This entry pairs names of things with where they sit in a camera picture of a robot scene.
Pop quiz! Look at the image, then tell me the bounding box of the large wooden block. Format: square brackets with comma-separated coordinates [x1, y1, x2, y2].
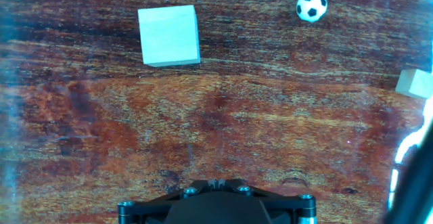
[137, 4, 202, 68]

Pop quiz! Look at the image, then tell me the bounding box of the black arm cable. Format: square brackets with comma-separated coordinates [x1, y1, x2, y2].
[382, 122, 433, 224]

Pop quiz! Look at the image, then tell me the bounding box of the miniature soccer ball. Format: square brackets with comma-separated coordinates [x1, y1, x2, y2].
[296, 0, 329, 24]

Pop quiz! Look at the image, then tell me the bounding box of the glossy wood-grain mat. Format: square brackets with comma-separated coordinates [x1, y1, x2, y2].
[0, 0, 433, 224]

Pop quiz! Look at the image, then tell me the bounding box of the small wooden cube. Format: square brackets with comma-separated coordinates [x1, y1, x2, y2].
[394, 68, 433, 100]

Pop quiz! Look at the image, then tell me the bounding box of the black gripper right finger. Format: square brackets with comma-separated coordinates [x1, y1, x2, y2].
[221, 179, 317, 224]

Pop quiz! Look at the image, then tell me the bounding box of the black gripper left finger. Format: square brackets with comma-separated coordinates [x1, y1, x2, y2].
[117, 179, 221, 224]

